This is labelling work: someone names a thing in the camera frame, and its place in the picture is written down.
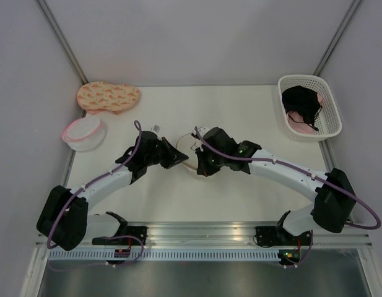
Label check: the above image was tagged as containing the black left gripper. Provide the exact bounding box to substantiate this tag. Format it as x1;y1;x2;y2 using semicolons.
145;137;188;169

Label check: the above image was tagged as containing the cream mesh laundry bag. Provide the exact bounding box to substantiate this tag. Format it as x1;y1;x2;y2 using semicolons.
175;133;202;178

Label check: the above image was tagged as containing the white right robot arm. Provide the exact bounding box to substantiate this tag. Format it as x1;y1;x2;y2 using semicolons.
175;127;355;248

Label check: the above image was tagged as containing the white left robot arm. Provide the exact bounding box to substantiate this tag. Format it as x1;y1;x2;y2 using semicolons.
37;131;188;251

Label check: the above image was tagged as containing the pink trimmed mesh laundry bag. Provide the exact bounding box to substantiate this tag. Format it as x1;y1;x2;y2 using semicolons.
61;116;106;152

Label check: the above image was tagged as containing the pink bra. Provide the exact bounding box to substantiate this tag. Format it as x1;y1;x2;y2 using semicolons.
283;94;323;134

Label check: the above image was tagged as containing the orange patterned laundry bag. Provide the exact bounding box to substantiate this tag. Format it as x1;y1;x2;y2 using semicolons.
76;81;141;114

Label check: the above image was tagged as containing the black bra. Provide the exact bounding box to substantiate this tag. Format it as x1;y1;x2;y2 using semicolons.
282;85;323;134

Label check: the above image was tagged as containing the white plastic basket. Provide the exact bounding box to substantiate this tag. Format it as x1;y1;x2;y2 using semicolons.
277;74;342;142

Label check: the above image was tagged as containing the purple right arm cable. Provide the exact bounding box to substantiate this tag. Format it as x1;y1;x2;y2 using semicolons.
193;125;382;270

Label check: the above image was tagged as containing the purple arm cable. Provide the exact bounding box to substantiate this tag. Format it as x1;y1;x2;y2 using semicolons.
193;125;382;270
46;119;145;272

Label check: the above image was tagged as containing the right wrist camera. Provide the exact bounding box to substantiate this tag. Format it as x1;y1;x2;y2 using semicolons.
192;126;212;137

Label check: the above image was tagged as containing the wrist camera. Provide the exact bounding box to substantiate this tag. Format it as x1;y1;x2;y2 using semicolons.
192;126;212;137
151;124;161;135

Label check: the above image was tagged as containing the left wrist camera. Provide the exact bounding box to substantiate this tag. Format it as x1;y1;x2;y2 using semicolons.
151;124;161;135

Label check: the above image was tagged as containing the aluminium frame rail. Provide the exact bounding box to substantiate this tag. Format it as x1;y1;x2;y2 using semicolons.
35;221;373;248

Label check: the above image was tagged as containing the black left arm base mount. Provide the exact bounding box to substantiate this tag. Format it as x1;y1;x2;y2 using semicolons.
125;226;148;246

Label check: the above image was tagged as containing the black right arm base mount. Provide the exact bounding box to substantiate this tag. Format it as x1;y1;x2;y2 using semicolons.
255;226;288;248

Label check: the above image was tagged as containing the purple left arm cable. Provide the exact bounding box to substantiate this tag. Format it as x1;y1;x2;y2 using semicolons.
46;119;145;272

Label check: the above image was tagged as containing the white slotted cable duct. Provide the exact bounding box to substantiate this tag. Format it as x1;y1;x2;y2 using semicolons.
49;248;280;262

